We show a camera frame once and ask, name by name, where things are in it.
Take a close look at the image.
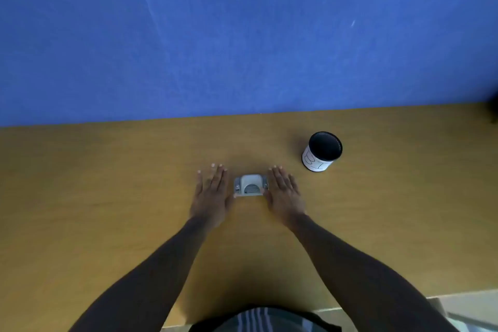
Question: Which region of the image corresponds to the person's left hand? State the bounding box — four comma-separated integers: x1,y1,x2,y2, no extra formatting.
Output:
189,164,234,229

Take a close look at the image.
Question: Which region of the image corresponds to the person's right hand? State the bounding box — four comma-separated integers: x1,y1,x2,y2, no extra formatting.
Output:
262,165,308,228

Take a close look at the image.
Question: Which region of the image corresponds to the grey hole punch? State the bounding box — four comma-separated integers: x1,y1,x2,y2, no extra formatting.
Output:
233,174,270,199

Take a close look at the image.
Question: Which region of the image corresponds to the black cup with white label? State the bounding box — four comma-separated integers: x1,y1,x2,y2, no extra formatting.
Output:
301,131,343,173

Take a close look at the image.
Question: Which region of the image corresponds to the person's left forearm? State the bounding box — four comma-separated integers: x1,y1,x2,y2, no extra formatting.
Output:
69,217,218,332

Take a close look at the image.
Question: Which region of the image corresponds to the person's right forearm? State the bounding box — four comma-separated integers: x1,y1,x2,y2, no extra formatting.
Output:
286,212,461,332

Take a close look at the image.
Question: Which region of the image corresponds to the grey striped shirt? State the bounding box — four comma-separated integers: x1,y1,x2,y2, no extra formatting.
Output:
189,306,342,332

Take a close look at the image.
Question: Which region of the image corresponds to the dark object at table edge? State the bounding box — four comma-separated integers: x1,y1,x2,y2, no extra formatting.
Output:
486,92,498,125

